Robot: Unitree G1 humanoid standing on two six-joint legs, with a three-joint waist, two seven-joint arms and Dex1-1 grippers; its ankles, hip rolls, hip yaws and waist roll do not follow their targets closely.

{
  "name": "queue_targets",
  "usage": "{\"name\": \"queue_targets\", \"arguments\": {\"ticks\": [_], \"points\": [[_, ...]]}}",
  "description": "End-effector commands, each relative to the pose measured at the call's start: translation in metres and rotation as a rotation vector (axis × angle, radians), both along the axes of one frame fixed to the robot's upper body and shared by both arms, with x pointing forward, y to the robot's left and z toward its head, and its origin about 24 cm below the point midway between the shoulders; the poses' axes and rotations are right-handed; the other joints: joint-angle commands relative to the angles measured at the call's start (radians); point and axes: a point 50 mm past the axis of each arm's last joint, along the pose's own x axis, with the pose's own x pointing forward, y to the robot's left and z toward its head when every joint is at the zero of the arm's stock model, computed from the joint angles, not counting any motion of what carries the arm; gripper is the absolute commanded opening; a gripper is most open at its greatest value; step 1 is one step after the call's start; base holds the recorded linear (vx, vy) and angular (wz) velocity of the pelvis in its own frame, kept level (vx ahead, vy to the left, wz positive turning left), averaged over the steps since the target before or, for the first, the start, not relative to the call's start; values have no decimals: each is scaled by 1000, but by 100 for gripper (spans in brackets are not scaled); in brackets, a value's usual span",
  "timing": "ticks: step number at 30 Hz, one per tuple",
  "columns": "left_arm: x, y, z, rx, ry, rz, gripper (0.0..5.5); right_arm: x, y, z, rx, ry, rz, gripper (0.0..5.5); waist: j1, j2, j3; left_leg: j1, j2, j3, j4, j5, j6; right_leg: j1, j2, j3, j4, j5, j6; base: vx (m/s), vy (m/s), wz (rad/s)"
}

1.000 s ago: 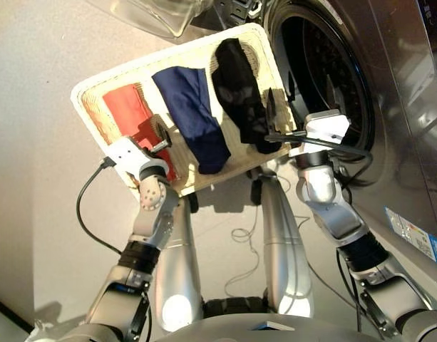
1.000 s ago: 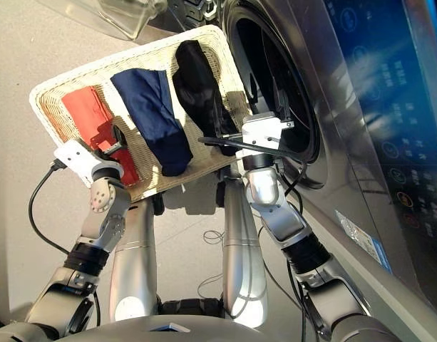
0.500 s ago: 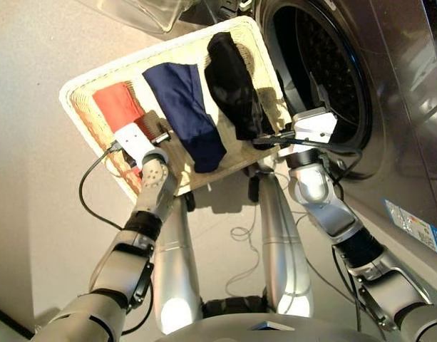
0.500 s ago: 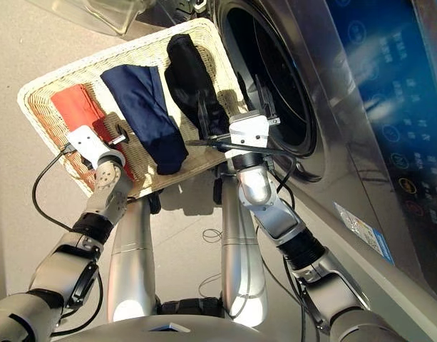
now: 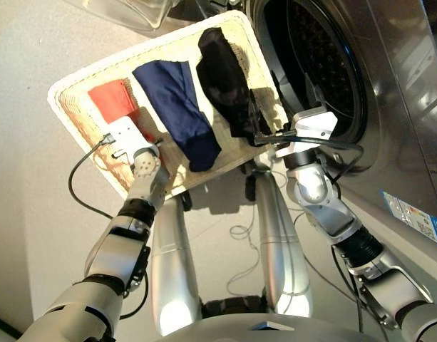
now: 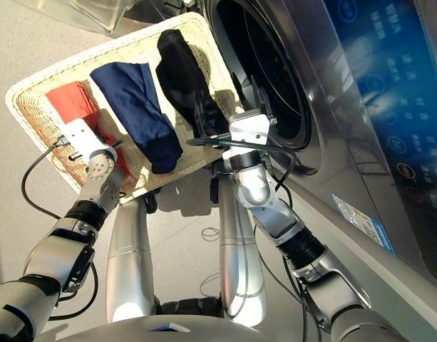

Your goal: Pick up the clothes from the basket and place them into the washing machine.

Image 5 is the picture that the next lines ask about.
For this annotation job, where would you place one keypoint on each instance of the red cloth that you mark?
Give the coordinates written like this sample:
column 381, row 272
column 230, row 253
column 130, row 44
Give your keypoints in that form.
column 111, row 99

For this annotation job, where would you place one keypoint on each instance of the black wheeled basket stand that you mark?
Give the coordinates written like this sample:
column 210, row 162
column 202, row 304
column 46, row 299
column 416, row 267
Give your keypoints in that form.
column 250, row 189

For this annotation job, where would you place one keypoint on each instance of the grey washing machine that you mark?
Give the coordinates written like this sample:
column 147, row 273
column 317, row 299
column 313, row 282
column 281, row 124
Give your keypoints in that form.
column 400, row 107

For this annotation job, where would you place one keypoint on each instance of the round glass washer door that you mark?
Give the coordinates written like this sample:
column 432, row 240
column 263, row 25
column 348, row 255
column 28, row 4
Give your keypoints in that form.
column 147, row 14

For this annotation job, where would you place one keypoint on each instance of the grey robot torso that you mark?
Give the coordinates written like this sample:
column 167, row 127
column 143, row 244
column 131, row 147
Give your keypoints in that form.
column 221, row 331

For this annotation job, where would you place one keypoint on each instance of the black cloth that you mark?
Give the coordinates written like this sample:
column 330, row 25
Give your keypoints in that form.
column 218, row 71

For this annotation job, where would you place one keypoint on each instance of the silver robot leg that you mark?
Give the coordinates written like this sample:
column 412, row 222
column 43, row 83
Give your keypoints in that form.
column 172, row 270
column 278, row 249

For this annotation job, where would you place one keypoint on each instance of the pale woven basket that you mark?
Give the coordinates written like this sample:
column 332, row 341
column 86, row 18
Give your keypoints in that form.
column 232, row 160

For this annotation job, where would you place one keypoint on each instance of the navy blue cloth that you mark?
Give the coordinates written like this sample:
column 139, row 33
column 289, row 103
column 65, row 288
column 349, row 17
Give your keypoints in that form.
column 175, row 107

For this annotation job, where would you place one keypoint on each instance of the blue energy label sticker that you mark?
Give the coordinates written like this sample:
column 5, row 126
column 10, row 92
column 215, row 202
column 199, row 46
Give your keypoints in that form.
column 417, row 221

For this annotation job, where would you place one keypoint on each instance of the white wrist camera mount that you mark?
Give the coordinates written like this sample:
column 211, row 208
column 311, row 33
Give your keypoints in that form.
column 127, row 135
column 314, row 126

